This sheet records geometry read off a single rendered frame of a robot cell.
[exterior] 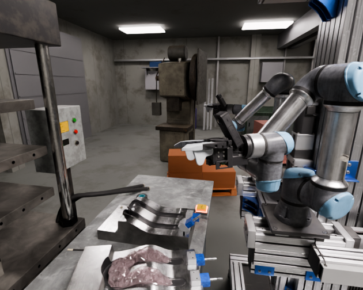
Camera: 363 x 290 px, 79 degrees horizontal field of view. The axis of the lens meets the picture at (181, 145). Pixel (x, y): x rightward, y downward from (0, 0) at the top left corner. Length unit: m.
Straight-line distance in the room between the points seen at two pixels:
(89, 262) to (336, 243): 1.03
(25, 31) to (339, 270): 1.58
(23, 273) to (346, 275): 1.35
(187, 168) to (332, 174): 2.45
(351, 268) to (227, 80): 7.91
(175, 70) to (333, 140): 3.76
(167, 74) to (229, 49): 4.59
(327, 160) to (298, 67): 8.23
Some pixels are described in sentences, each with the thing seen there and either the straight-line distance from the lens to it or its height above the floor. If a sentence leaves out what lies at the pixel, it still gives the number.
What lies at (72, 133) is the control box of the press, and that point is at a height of 1.29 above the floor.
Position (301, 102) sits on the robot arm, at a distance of 0.92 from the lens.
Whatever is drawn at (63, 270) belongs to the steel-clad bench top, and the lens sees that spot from 1.28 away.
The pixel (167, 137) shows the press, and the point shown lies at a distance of 4.56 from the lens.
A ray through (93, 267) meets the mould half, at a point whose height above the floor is 0.91.
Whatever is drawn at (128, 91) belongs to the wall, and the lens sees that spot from 9.31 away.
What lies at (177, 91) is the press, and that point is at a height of 1.48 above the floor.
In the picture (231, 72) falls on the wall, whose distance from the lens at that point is 8.66.
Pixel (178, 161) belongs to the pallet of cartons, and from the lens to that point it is 3.14.
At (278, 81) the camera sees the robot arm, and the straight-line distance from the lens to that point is 1.46.
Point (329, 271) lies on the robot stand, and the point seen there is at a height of 0.93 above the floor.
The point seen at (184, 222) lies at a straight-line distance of 1.20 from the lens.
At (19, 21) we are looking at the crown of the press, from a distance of 1.25.
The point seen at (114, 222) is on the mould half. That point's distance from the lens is 1.38.
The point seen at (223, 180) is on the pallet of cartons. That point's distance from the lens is 3.36.
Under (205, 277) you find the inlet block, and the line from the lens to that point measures 1.04.
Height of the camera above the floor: 1.62
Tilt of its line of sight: 16 degrees down
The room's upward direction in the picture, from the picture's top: straight up
